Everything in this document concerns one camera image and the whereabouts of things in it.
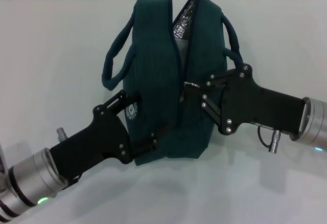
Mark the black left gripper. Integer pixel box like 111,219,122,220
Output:
49,89,180,184

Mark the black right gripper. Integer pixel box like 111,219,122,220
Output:
184,63,307,136

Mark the zipper pull with clear ring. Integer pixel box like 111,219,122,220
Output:
178,80,201,104

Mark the dark teal insulated bag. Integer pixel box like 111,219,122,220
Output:
101,0,246,167

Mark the left wrist cable with plug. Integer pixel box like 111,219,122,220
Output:
56,127,67,142

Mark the wrist cable with plug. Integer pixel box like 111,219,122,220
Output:
56,127,67,142
256,125,283,154

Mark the right wrist cable with plug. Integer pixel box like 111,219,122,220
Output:
256,125,283,154

